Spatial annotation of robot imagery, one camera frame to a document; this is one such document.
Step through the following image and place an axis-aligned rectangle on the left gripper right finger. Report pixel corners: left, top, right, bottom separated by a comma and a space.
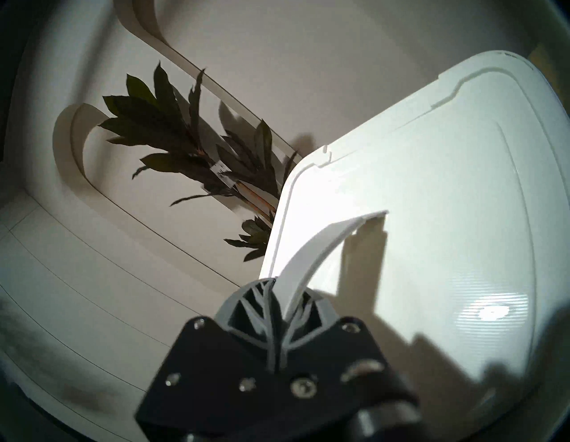
277, 289, 419, 442

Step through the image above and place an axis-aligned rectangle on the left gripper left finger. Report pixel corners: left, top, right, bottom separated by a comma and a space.
136, 277, 285, 442

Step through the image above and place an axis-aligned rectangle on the white lid with grey handle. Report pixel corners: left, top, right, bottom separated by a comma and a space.
260, 50, 564, 393

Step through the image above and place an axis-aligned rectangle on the white plant label tag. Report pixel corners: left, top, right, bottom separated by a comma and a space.
213, 161, 236, 188

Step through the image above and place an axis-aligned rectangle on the tall dark green plant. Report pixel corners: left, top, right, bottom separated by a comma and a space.
99, 62, 298, 262

